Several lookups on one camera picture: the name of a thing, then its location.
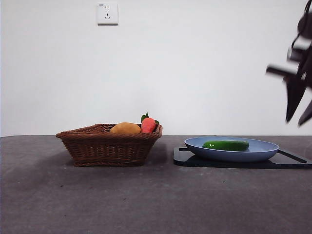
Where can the brown wicker basket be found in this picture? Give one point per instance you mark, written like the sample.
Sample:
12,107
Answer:
107,151

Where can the white wall socket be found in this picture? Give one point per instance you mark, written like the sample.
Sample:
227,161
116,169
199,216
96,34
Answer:
107,14

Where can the orange carrot with leaves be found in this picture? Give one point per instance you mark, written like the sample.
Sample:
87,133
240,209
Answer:
148,125

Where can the blue plate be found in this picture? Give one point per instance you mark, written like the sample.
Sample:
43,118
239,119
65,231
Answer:
231,156

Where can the black rectangular tray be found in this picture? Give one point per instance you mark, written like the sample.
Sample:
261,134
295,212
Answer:
219,165

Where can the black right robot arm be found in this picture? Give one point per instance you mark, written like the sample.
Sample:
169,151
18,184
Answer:
307,22

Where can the yellow-brown potato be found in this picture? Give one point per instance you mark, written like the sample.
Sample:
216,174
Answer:
125,128

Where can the green pepper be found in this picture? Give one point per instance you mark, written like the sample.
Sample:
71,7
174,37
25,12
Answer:
226,145

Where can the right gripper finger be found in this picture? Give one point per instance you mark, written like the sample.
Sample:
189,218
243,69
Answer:
293,100
306,114

